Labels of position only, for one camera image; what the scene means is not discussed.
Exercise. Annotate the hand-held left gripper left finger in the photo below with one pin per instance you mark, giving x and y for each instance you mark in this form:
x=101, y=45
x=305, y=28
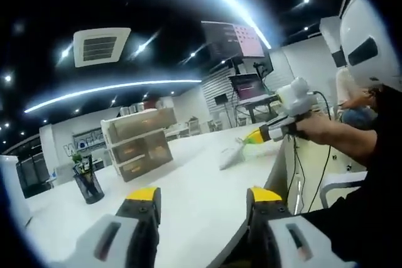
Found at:
x=138, y=214

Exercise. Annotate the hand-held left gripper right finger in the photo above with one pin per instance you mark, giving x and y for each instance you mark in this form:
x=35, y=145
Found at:
x=264, y=214

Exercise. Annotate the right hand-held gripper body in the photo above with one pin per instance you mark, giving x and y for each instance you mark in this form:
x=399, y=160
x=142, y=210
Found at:
x=296, y=98

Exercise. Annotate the white desk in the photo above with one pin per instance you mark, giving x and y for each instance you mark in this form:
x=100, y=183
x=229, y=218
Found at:
x=194, y=180

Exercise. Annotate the person's right hand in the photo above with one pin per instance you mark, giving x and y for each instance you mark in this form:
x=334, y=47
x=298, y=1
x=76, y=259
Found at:
x=309, y=130

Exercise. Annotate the laptop stand table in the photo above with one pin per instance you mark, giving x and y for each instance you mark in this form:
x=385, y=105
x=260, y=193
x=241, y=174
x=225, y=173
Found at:
x=257, y=105

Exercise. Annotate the monitor on stand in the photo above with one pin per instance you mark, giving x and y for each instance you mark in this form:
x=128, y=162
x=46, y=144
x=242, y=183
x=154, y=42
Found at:
x=249, y=87

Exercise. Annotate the black mesh pen holder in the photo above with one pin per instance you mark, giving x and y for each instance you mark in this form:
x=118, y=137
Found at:
x=89, y=186

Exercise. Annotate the white cabinet with brown drawers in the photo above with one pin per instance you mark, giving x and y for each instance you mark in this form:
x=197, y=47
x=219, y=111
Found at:
x=138, y=142

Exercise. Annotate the green potted plant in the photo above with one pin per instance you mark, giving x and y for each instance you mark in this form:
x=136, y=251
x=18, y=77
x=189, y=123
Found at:
x=76, y=157

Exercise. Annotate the white office chair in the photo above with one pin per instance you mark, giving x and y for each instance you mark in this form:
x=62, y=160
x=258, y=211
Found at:
x=342, y=183

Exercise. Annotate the hanging display screen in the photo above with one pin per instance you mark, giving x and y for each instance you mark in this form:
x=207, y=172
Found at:
x=235, y=39

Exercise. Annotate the curved ceiling light strip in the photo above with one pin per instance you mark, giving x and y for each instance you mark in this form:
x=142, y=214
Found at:
x=110, y=87

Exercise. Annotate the ceiling air conditioner vent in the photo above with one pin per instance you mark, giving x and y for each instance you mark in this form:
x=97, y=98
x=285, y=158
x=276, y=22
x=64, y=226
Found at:
x=80, y=48

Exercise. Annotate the wall sign letters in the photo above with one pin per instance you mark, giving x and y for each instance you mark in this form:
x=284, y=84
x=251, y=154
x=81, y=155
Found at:
x=70, y=148

